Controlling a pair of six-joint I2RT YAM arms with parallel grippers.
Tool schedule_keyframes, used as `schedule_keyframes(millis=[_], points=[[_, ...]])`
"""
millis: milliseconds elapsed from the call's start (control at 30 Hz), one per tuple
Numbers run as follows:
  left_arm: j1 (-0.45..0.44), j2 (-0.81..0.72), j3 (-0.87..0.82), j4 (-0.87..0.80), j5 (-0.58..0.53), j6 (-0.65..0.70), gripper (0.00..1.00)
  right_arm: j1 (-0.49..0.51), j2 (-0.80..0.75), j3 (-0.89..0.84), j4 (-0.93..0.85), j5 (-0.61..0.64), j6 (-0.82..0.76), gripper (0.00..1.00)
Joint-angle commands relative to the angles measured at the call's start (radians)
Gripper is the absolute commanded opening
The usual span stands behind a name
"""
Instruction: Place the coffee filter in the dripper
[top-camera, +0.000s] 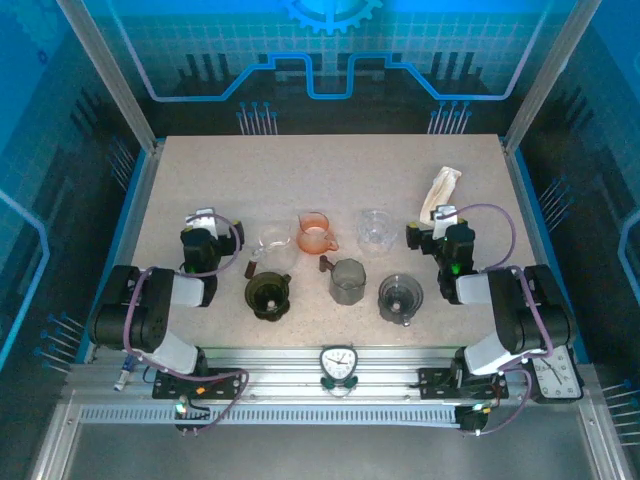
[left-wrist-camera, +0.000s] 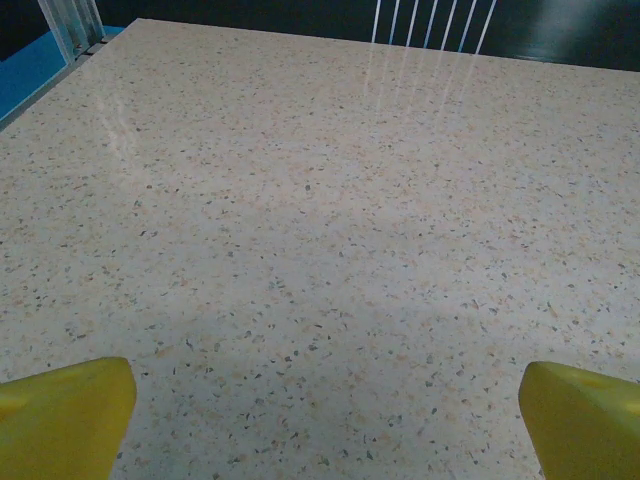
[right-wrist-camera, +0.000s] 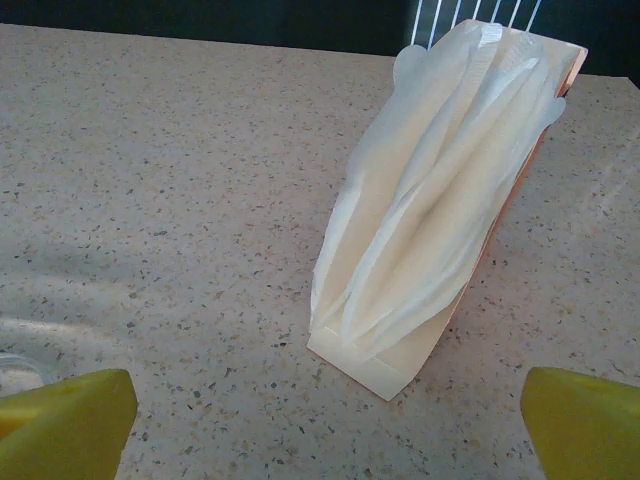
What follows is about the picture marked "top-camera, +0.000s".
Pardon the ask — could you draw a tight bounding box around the clear glass dripper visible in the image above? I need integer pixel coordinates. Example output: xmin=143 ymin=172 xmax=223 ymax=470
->
xmin=355 ymin=208 xmax=399 ymax=257

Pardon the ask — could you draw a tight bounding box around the clear glass server brown handle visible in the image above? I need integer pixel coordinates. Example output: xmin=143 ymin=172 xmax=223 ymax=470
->
xmin=243 ymin=225 xmax=300 ymax=280

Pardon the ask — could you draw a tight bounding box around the coffee filter packet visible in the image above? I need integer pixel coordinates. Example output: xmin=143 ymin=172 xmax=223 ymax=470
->
xmin=418 ymin=165 xmax=464 ymax=226

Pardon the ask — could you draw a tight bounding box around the grey smoked dripper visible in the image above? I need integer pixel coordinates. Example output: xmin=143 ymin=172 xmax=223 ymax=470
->
xmin=377 ymin=272 xmax=425 ymax=329

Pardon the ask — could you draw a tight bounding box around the dark green dripper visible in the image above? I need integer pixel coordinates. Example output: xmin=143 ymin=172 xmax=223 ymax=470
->
xmin=243 ymin=270 xmax=293 ymax=322

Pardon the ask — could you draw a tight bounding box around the orange glass pitcher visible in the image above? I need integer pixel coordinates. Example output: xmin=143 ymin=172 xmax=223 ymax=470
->
xmin=295 ymin=211 xmax=341 ymax=254

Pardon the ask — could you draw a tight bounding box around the grey glass server brown handle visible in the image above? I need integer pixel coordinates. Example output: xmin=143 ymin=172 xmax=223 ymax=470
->
xmin=318 ymin=254 xmax=370 ymax=305

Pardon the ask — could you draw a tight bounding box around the small white clock green base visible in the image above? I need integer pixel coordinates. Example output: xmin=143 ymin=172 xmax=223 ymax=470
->
xmin=318 ymin=343 xmax=360 ymax=399

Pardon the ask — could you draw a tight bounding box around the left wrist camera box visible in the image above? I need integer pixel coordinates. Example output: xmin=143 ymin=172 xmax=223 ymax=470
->
xmin=185 ymin=207 xmax=222 ymax=239

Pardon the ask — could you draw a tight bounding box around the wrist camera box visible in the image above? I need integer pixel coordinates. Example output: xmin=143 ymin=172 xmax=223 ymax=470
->
xmin=432 ymin=203 xmax=459 ymax=239
xmin=185 ymin=207 xmax=222 ymax=239

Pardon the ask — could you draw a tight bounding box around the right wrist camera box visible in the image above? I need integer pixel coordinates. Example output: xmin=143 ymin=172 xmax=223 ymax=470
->
xmin=432 ymin=203 xmax=459 ymax=239

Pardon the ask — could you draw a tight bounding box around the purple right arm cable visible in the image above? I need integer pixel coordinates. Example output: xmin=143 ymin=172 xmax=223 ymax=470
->
xmin=449 ymin=202 xmax=556 ymax=436

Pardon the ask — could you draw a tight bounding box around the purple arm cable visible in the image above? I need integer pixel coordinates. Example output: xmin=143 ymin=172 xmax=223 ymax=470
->
xmin=449 ymin=202 xmax=556 ymax=436
xmin=122 ymin=212 xmax=251 ymax=435

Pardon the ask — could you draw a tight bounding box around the blue edged table side rail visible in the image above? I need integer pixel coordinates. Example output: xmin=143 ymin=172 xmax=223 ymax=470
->
xmin=499 ymin=137 xmax=584 ymax=361
xmin=79 ymin=139 xmax=166 ymax=364

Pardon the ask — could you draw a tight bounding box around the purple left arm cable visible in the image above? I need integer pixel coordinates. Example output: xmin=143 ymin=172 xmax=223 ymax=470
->
xmin=122 ymin=212 xmax=251 ymax=435

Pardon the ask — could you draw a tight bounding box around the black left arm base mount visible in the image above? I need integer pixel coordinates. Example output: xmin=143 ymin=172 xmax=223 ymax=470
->
xmin=152 ymin=367 xmax=247 ymax=401

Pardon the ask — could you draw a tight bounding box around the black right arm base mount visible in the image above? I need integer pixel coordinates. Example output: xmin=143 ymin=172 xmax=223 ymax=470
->
xmin=417 ymin=367 xmax=510 ymax=401

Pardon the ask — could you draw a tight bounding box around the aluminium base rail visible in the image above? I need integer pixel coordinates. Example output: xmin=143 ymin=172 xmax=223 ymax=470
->
xmin=67 ymin=345 xmax=584 ymax=407

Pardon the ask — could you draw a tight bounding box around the aluminium frame post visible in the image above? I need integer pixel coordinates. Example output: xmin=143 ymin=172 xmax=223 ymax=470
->
xmin=55 ymin=0 xmax=159 ymax=152
xmin=502 ymin=0 xmax=589 ymax=154

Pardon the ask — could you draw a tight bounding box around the slotted grey cable duct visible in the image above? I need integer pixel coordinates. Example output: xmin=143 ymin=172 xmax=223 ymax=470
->
xmin=78 ymin=403 xmax=464 ymax=427

